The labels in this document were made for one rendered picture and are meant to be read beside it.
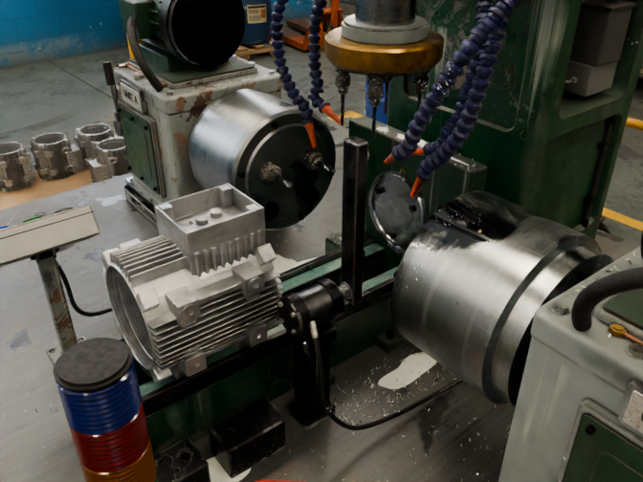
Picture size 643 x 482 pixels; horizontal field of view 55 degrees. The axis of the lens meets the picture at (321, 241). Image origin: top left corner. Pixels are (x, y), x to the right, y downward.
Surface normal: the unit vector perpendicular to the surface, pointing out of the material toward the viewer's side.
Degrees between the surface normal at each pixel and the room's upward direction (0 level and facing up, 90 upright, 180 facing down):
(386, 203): 90
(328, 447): 0
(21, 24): 90
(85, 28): 90
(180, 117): 90
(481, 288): 50
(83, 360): 0
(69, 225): 58
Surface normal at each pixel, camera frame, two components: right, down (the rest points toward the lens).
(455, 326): -0.78, 0.17
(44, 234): 0.52, -0.11
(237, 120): -0.42, -0.56
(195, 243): 0.61, 0.41
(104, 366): 0.00, -0.86
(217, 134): -0.61, -0.30
